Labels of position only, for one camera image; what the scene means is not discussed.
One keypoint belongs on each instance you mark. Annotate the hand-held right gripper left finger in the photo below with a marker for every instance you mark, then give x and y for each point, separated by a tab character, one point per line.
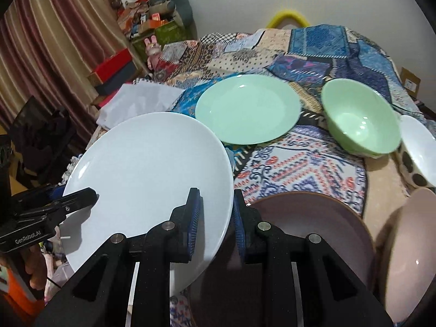
193	224

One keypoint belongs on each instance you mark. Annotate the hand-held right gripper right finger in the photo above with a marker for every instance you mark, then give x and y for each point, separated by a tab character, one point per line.
239	228

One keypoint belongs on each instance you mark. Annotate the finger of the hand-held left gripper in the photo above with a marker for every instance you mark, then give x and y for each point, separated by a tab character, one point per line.
80	199
51	190

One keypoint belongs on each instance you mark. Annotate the large white plate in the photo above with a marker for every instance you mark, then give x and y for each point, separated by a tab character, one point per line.
143	170

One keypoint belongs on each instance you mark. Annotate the pink plate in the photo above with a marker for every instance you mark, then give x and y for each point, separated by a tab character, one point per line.
306	211

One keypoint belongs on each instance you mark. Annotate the green plate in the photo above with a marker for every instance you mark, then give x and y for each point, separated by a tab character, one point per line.
248	109

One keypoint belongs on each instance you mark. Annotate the green bowl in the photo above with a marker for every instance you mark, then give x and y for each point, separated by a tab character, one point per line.
361	126

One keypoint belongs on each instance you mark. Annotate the beige plate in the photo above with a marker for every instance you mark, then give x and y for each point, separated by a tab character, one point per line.
408	252

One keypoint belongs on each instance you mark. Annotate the person's left hand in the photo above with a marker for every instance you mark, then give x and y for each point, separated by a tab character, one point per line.
35	269

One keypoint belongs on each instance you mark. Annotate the black bag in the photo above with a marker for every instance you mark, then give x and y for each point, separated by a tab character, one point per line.
41	133

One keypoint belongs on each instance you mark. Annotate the patchwork blanket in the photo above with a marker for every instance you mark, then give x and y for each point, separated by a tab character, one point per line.
299	167

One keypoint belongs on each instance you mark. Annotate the folded white cloth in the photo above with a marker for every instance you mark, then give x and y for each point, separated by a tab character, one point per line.
136	102

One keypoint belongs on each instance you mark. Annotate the dark blue box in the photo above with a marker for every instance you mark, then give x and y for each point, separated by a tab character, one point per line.
117	85

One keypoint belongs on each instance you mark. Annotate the red box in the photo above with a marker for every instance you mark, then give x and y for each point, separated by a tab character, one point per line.
112	63

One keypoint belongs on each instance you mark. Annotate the striped curtain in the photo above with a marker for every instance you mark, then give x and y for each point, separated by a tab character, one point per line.
51	41

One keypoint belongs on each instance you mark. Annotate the pink rabbit toy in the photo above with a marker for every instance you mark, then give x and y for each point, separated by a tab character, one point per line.
153	49

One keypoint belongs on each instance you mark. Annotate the green patterned box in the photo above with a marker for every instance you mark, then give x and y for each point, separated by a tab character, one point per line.
167	34

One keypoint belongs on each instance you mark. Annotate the pile of small boxes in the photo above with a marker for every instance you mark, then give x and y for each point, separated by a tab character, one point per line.
143	17

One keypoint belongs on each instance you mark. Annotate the white polka dot bowl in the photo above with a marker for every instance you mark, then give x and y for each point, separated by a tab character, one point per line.
419	143

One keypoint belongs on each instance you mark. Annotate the grey cushion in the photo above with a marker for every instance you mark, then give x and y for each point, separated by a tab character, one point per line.
184	6

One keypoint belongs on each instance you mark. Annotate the cardboard box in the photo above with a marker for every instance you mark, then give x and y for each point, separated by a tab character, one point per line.
410	81

